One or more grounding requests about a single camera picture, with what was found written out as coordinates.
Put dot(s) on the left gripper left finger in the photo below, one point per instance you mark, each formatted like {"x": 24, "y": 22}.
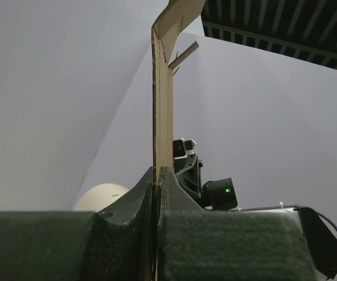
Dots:
{"x": 115, "y": 243}

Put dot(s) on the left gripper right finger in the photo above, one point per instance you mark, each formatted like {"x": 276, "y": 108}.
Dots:
{"x": 195, "y": 244}

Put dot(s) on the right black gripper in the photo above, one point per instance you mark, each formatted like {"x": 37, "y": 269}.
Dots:
{"x": 188, "y": 174}

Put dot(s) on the brown cardboard box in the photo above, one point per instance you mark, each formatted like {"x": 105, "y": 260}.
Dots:
{"x": 165, "y": 30}

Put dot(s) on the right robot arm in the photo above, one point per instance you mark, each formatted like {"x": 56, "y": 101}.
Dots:
{"x": 319, "y": 232}

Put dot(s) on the white cylinder with coloured base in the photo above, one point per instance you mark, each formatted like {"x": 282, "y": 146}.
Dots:
{"x": 100, "y": 196}

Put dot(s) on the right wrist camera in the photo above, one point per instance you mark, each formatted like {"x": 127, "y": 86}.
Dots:
{"x": 182, "y": 148}

